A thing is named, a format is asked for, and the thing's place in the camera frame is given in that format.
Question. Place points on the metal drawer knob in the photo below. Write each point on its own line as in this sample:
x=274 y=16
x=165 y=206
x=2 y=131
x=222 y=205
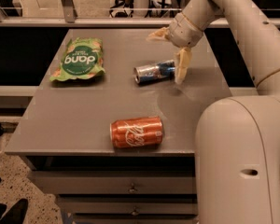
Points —
x=132 y=189
x=135 y=212

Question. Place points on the metal drawer knob lower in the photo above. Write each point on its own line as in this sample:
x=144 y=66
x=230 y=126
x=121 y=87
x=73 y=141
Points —
x=135 y=212

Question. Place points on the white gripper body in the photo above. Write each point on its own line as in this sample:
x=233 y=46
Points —
x=183 y=30

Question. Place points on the green dang chips bag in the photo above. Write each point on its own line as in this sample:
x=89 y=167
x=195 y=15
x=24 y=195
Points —
x=82 y=59

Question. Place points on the grey drawer cabinet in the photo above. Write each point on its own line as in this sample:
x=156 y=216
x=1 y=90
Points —
x=64 y=134

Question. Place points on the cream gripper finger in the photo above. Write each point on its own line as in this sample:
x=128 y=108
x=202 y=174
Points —
x=182 y=62
x=161 y=34

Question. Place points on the blue silver redbull can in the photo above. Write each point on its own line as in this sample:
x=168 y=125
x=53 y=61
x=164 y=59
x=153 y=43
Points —
x=154 y=71

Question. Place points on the metal railing bar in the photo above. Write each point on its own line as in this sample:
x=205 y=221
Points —
x=92 y=22

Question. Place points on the black shoe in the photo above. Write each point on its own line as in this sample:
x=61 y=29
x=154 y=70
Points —
x=16 y=214

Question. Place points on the orange soda can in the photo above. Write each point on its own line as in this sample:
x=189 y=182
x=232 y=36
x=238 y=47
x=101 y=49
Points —
x=139 y=132

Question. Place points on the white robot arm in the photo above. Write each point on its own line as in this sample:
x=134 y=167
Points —
x=237 y=141

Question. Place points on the metal drawer knob upper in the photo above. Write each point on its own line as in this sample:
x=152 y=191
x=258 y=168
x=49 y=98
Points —
x=132 y=189

